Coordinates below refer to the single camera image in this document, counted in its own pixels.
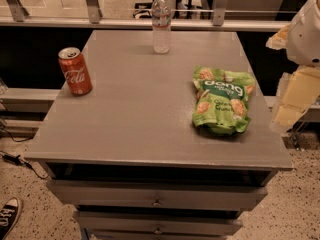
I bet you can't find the red Coca-Cola can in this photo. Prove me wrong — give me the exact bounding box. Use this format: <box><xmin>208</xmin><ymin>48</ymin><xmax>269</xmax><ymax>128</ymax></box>
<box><xmin>58</xmin><ymin>47</ymin><xmax>92</xmax><ymax>95</ymax></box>

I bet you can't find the black power cable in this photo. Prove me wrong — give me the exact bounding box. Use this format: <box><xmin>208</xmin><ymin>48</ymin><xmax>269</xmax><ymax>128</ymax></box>
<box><xmin>0</xmin><ymin>117</ymin><xmax>51</xmax><ymax>180</ymax></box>

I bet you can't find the metal railing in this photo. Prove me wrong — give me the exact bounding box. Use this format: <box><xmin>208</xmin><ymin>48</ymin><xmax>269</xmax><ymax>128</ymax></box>
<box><xmin>0</xmin><ymin>0</ymin><xmax>293</xmax><ymax>32</ymax></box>

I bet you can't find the green rice chip bag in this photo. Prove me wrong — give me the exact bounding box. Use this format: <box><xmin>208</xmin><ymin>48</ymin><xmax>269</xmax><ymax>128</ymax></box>
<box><xmin>192</xmin><ymin>66</ymin><xmax>255</xmax><ymax>136</ymax></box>

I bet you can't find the clear plastic water bottle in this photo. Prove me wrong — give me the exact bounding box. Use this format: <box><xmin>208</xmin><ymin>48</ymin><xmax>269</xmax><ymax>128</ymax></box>
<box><xmin>151</xmin><ymin>0</ymin><xmax>171</xmax><ymax>54</ymax></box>

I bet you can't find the grey drawer cabinet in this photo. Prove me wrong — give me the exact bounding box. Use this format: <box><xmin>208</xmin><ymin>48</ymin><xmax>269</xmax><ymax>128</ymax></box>
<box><xmin>26</xmin><ymin>30</ymin><xmax>292</xmax><ymax>240</ymax></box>

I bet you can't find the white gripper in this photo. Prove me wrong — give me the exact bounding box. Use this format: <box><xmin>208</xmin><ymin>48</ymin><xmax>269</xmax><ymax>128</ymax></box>
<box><xmin>266</xmin><ymin>0</ymin><xmax>320</xmax><ymax>131</ymax></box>

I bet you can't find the black and white sneaker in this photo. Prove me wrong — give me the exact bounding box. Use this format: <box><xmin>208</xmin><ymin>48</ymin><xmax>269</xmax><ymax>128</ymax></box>
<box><xmin>0</xmin><ymin>197</ymin><xmax>22</xmax><ymax>240</ymax></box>

